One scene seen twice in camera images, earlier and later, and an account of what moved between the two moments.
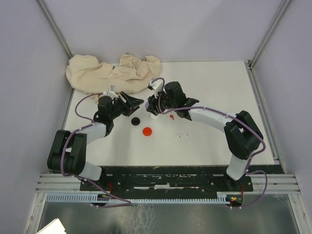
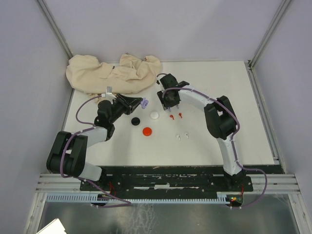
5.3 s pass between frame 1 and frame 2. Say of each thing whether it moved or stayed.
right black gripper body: moved
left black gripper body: stayed
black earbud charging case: stayed
